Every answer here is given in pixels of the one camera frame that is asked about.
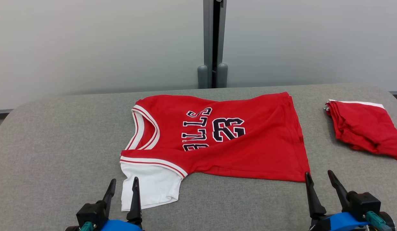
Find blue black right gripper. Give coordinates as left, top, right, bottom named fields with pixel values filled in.
left=305, top=170, right=369, bottom=231

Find red shorts with white stripe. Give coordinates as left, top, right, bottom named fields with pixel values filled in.
left=324, top=99, right=397, bottom=161

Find red white basketball jersey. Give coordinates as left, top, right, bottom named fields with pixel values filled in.
left=120, top=92, right=311, bottom=212

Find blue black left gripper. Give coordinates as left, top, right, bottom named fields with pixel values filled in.
left=99, top=177, right=144, bottom=231

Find grey partition post with feet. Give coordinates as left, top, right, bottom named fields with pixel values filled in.
left=198, top=0, right=228, bottom=89

